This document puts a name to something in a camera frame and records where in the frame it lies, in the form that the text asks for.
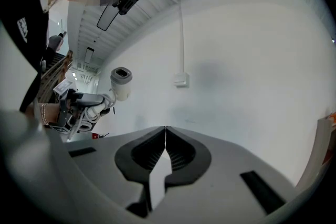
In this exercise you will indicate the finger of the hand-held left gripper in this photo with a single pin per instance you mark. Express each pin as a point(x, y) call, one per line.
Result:
point(104, 112)
point(89, 100)

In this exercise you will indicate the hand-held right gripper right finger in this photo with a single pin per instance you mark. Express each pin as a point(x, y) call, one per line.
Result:
point(215, 191)

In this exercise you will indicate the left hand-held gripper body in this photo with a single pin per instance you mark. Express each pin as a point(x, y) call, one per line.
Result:
point(64, 112)

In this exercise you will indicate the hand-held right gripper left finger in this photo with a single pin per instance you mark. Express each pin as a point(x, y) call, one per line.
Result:
point(105, 165)

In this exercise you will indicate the white hair dryer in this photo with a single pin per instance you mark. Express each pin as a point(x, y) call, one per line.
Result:
point(120, 89)

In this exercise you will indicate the person's left forearm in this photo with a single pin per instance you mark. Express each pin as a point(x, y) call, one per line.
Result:
point(35, 115)

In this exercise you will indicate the red fire extinguisher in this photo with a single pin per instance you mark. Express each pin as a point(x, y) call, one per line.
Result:
point(95, 136)

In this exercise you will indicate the wooden slatted structure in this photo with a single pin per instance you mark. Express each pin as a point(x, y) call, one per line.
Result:
point(55, 73)

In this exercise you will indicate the person's black shirt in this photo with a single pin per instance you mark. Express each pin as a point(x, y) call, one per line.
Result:
point(29, 60)

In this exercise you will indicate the white wall switch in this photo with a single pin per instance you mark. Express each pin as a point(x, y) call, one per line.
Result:
point(181, 80)

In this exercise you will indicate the black head camera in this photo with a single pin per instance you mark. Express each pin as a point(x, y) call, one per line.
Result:
point(128, 0)

